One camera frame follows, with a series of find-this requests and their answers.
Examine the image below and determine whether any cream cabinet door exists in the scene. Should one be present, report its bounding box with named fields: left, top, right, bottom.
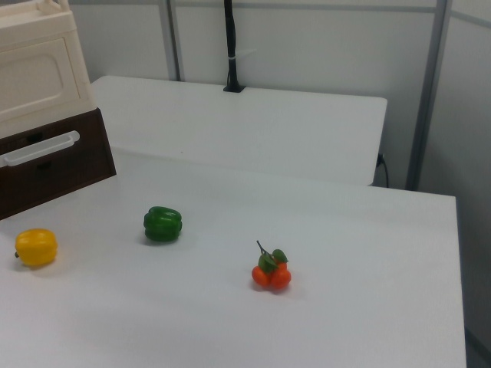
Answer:
left=0, top=36, right=91, bottom=124

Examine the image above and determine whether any dark brown wooden drawer cabinet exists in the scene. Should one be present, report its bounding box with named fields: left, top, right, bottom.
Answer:
left=0, top=107, right=117, bottom=222

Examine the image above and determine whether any cream plastic storage cabinet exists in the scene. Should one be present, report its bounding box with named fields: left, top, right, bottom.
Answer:
left=0, top=0, right=96, bottom=137

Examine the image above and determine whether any white side table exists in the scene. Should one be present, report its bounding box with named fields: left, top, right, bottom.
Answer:
left=90, top=75, right=388, bottom=188

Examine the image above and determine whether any green bell pepper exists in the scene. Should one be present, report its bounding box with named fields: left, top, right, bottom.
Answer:
left=143, top=205, right=184, bottom=244

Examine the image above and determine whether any orange tangerine cluster with leaves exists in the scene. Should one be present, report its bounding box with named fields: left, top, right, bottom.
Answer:
left=251, top=240, right=293, bottom=293

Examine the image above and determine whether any yellow bell pepper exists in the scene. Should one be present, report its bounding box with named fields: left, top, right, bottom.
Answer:
left=14, top=228, right=59, bottom=268

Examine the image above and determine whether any black camera pole with clamp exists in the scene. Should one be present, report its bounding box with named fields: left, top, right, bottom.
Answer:
left=222, top=0, right=247, bottom=94

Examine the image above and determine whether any black power cable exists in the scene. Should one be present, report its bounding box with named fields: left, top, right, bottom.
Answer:
left=377, top=153, right=390, bottom=189

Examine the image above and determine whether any grey partition post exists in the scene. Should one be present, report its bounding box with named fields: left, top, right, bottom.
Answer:
left=405, top=0, right=452, bottom=192
left=160, top=0, right=183, bottom=83

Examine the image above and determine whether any white drawer handle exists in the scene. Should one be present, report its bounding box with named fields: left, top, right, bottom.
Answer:
left=0, top=130, right=81, bottom=169

